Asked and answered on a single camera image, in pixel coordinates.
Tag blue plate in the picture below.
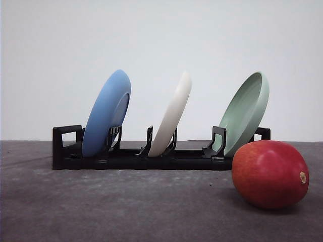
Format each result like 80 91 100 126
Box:
82 70 132 158

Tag white plate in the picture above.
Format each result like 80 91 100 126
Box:
148 72 192 157

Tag black plastic dish rack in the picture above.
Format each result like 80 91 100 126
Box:
52 125 271 171

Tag red pomegranate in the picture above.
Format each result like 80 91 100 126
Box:
232 140 309 209

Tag green plate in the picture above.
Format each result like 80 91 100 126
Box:
213 72 269 157

